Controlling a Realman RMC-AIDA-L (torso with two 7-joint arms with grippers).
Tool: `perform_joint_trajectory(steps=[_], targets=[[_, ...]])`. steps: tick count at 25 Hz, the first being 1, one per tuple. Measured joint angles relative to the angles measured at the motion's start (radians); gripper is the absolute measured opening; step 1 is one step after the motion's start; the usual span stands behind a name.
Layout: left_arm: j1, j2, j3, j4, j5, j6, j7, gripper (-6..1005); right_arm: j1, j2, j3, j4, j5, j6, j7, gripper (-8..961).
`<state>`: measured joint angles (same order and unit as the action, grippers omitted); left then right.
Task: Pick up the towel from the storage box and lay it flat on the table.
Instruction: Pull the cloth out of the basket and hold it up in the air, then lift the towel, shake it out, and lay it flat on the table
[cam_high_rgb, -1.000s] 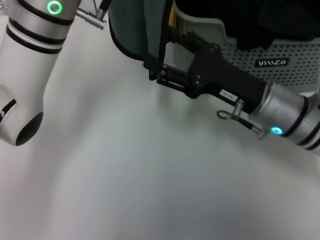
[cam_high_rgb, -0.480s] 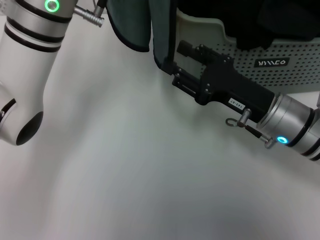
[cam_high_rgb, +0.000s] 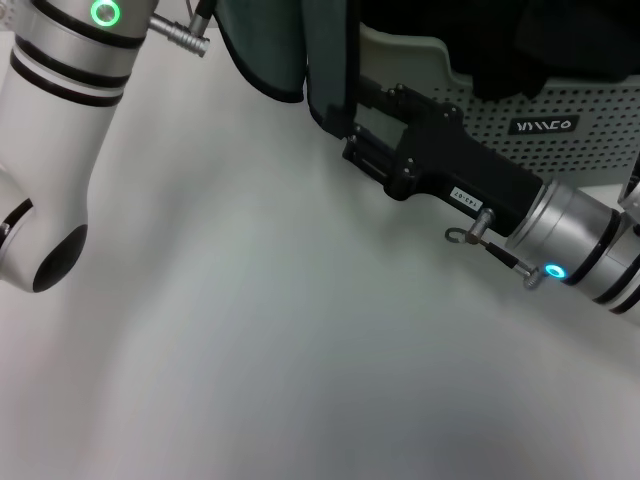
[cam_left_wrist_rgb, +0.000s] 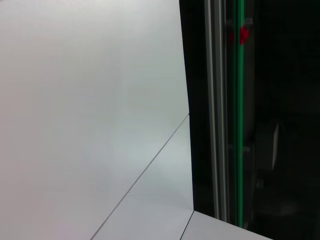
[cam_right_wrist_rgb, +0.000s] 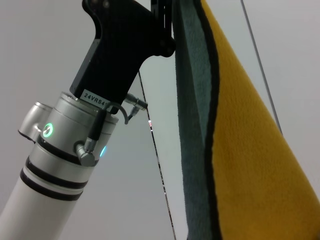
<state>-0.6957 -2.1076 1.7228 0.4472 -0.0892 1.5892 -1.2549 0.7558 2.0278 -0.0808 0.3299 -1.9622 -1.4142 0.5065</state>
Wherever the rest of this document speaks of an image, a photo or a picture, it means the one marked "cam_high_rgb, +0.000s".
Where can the black cloth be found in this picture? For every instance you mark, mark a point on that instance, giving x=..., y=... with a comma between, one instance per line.
x=475, y=40

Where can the yellow green towel black edge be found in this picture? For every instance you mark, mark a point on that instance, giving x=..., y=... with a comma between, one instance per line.
x=265, y=50

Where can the grey-green perforated storage box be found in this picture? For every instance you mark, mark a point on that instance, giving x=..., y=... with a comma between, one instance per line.
x=575, y=140

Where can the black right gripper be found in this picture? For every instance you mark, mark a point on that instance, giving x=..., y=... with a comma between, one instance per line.
x=465, y=160

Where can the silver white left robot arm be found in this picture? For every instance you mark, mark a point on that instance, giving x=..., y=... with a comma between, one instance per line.
x=55, y=125

